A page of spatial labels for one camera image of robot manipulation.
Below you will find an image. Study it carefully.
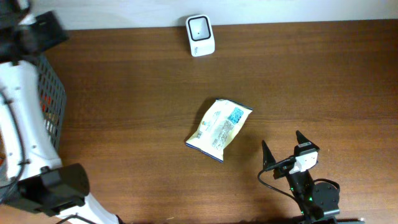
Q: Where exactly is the cream snack bag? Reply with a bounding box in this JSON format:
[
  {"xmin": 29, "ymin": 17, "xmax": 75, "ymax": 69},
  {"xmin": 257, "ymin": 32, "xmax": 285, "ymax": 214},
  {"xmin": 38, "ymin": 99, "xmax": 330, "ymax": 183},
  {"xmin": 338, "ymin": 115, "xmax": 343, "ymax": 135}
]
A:
[{"xmin": 185, "ymin": 99, "xmax": 252, "ymax": 162}]

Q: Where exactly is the white barcode scanner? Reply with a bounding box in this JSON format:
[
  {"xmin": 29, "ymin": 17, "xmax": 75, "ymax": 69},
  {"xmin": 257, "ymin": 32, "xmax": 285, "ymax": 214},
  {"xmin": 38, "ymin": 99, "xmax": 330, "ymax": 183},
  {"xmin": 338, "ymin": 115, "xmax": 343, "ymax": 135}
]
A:
[{"xmin": 185, "ymin": 14, "xmax": 215, "ymax": 57}]

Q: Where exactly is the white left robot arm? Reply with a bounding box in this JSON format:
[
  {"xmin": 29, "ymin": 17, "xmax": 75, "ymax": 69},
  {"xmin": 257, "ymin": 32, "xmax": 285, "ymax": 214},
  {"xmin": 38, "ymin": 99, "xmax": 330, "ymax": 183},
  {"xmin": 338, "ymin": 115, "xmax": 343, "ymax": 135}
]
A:
[{"xmin": 1, "ymin": 1, "xmax": 121, "ymax": 223}]

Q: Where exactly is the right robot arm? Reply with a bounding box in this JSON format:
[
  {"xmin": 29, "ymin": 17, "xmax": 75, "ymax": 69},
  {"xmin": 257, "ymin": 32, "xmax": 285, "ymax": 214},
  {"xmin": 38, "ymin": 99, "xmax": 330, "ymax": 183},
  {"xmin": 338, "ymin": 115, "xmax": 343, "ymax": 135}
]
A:
[{"xmin": 257, "ymin": 131, "xmax": 364, "ymax": 224}]

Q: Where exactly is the dark grey mesh basket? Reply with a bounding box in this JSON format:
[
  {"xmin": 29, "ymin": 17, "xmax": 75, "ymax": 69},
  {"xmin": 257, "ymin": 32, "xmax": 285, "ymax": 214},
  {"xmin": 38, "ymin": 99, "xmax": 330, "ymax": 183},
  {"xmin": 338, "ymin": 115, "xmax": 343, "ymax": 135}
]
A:
[{"xmin": 36, "ymin": 55, "xmax": 67, "ymax": 152}]

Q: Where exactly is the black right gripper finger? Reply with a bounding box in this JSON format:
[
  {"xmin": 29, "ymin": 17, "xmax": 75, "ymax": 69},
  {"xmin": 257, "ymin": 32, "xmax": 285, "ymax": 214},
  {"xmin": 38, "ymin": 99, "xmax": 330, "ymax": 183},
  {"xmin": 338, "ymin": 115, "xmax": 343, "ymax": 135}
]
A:
[
  {"xmin": 262, "ymin": 140, "xmax": 275, "ymax": 170},
  {"xmin": 295, "ymin": 130, "xmax": 320, "ymax": 151}
]

